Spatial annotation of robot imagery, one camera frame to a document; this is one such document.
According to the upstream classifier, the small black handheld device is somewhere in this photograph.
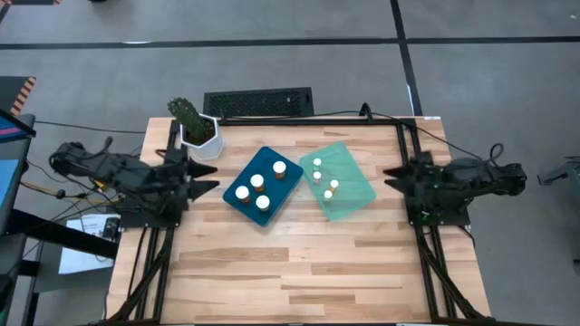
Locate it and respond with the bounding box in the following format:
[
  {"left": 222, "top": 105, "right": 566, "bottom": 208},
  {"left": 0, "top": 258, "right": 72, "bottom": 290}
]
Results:
[{"left": 101, "top": 216, "right": 121, "bottom": 240}]

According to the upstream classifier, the white paper sheet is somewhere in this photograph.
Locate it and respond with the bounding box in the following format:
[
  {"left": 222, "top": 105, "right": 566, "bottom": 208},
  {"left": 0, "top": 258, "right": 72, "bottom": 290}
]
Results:
[{"left": 57, "top": 213, "right": 121, "bottom": 276}]

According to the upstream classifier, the yellow cable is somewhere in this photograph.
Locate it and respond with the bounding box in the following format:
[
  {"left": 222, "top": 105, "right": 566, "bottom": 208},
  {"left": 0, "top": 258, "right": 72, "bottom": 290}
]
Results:
[{"left": 20, "top": 178, "right": 121, "bottom": 205}]

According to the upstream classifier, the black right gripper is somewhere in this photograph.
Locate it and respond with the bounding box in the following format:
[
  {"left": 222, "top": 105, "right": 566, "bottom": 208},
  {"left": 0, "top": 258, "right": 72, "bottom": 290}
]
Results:
[{"left": 382, "top": 152, "right": 449, "bottom": 203}]

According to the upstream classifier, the light blue flat panel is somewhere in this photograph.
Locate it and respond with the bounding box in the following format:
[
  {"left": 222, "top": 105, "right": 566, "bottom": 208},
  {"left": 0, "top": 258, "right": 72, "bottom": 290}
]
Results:
[{"left": 0, "top": 158, "right": 22, "bottom": 218}]

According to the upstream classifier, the green cactus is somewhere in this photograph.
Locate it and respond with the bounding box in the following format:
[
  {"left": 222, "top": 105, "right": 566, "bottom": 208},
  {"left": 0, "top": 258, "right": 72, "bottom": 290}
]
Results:
[{"left": 167, "top": 96, "right": 213, "bottom": 146}]

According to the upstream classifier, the monitor with blue pink display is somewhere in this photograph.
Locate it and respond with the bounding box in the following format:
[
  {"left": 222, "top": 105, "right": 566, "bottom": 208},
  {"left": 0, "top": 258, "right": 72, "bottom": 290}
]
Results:
[{"left": 0, "top": 110, "right": 37, "bottom": 144}]

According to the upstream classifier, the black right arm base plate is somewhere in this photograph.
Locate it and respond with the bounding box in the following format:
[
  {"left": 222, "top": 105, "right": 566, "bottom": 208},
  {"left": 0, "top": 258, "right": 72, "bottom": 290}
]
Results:
[{"left": 404, "top": 189, "right": 471, "bottom": 227}]

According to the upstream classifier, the translucent green plastic bin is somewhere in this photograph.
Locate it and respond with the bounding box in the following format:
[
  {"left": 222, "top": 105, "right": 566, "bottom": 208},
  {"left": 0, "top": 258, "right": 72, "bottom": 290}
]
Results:
[{"left": 298, "top": 139, "right": 378, "bottom": 222}]

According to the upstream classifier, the blue plastic bin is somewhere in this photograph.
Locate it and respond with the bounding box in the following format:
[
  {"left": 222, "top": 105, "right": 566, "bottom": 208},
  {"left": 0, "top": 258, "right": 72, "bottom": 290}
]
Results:
[{"left": 222, "top": 145, "right": 305, "bottom": 228}]

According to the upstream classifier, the black cable with plug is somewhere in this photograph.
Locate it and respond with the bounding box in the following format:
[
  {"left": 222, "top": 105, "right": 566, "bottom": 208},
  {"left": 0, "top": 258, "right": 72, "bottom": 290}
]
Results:
[{"left": 217, "top": 102, "right": 481, "bottom": 159}]

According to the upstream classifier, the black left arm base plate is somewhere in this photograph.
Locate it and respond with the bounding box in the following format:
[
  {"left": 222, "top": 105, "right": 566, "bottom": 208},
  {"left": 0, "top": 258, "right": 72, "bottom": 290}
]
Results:
[{"left": 112, "top": 198, "right": 185, "bottom": 230}]

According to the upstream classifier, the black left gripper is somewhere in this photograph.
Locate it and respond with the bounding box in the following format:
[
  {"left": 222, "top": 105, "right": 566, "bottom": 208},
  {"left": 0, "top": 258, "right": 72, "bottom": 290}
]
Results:
[{"left": 157, "top": 146, "right": 221, "bottom": 207}]

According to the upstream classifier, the dark grey desk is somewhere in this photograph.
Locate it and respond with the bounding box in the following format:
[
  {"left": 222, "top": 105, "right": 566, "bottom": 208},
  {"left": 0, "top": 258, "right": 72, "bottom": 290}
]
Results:
[{"left": 0, "top": 112, "right": 120, "bottom": 326}]

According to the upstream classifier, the black aluminium table frame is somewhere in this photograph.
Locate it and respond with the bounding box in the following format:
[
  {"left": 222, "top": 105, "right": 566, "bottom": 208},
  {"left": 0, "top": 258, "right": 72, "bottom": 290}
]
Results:
[{"left": 106, "top": 116, "right": 495, "bottom": 326}]

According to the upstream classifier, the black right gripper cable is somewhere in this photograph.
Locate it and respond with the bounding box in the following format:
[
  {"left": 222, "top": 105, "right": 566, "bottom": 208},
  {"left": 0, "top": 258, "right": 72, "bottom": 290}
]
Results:
[{"left": 475, "top": 142, "right": 505, "bottom": 167}]

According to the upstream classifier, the black power cable with connector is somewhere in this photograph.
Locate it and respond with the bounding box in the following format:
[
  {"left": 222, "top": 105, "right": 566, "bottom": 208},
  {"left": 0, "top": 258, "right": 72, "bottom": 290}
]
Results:
[{"left": 26, "top": 160, "right": 114, "bottom": 203}]

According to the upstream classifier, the thin black floor cable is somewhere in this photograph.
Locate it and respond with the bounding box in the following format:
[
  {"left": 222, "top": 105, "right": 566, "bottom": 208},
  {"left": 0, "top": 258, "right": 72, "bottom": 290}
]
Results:
[{"left": 34, "top": 120, "right": 147, "bottom": 135}]

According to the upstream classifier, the grey chair base leg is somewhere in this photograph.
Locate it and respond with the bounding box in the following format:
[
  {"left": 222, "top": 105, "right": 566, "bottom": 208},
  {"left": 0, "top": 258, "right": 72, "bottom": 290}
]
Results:
[{"left": 536, "top": 156, "right": 580, "bottom": 187}]

